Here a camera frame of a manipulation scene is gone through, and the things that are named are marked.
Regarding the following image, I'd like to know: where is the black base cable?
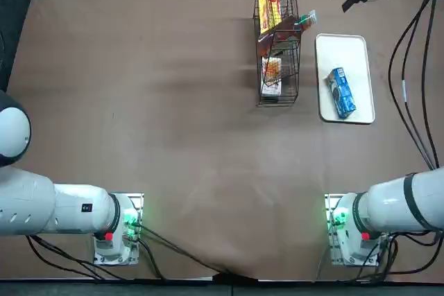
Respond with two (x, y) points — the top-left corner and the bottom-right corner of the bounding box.
(137, 223), (259, 282)

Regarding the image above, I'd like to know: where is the blue Oreo cookie box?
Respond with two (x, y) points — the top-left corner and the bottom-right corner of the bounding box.
(325, 67), (357, 120)

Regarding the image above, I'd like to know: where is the white cracker box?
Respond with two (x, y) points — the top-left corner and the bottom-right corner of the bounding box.
(260, 56), (283, 98)

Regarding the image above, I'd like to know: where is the brown tea bottle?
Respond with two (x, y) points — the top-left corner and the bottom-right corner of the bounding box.
(258, 10), (318, 58)

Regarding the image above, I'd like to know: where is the black cable with white tag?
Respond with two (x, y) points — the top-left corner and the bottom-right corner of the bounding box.
(388, 0), (444, 168)

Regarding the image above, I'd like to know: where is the cream plastic tray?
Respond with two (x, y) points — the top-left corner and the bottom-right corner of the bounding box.
(314, 33), (376, 124)

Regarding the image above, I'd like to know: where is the black wire shelf rack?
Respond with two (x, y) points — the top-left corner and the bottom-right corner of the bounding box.
(251, 0), (302, 108)

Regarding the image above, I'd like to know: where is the yellow wafer box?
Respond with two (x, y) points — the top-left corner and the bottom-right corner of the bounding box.
(257, 0), (282, 35)

